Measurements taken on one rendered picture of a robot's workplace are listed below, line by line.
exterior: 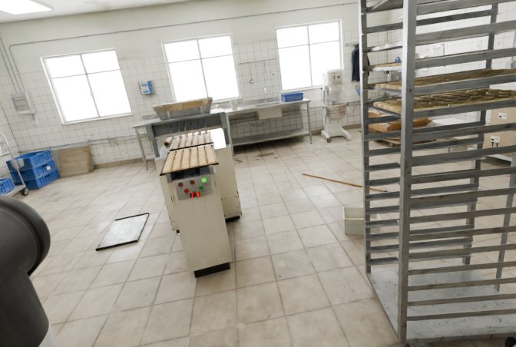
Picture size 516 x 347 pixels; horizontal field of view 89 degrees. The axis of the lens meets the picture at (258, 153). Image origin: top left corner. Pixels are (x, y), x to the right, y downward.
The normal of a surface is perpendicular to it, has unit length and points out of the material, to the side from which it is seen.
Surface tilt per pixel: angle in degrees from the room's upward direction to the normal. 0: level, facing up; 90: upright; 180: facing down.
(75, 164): 67
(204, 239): 90
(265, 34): 90
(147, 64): 90
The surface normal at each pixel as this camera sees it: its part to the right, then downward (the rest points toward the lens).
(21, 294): 0.92, -0.39
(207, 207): 0.22, 0.25
